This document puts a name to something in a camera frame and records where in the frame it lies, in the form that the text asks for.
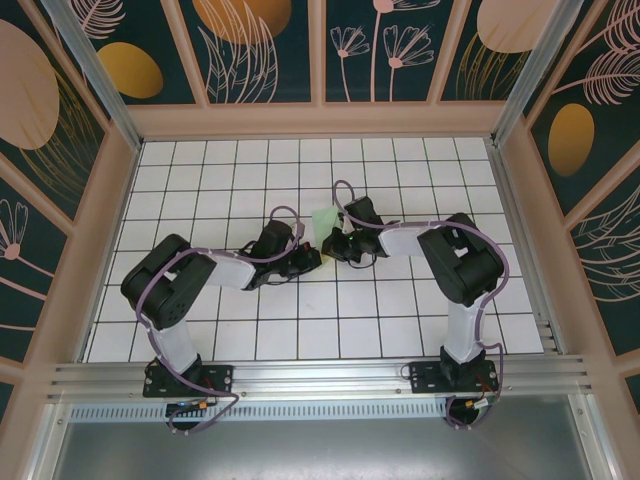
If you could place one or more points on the light green paper sheet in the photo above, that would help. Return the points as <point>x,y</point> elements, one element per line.
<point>324,220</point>

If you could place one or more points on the single flower wall panel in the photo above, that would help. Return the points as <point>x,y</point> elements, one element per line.
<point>30,260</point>

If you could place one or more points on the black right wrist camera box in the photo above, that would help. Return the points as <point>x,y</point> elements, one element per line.
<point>336,245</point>

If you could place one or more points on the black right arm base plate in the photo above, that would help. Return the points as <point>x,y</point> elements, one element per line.
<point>425,377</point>

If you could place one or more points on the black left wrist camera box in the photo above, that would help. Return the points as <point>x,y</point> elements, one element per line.
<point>310,257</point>

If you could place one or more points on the small black circuit board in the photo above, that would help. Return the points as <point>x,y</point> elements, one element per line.
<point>185,407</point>

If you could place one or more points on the grey metal sheet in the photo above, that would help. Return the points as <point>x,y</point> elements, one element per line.
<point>320,450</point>

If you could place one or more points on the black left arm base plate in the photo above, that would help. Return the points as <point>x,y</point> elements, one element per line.
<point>220,380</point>

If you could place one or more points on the pink leaf outlines wall panel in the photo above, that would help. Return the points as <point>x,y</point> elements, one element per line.
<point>610,260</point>

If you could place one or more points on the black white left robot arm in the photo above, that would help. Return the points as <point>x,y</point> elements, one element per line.
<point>230,270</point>

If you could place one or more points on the pink circle gold leaves panel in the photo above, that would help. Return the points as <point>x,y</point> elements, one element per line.
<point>500,75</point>

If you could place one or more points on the aluminium side rail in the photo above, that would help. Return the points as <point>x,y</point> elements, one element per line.
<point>510,200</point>

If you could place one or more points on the aluminium corner post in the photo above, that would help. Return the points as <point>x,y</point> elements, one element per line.
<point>540,75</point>
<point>95,75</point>

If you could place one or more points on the wide feathers yellow oval panel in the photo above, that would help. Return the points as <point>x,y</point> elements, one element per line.
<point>610,125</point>

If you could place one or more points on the orange circle leaves wall panel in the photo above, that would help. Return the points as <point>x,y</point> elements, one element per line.
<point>295,65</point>

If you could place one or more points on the pink flowers wall panel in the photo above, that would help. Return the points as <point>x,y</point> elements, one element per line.
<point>360,80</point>

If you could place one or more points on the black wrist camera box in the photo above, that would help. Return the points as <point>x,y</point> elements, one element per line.
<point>336,245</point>
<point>310,257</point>

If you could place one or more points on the big pink oval wall panel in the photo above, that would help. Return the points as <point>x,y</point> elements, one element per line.
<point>30,85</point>

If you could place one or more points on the long aluminium mounting rail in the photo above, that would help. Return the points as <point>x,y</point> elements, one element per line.
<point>320,375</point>

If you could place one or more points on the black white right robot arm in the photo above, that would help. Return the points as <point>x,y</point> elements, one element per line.
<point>405,241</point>

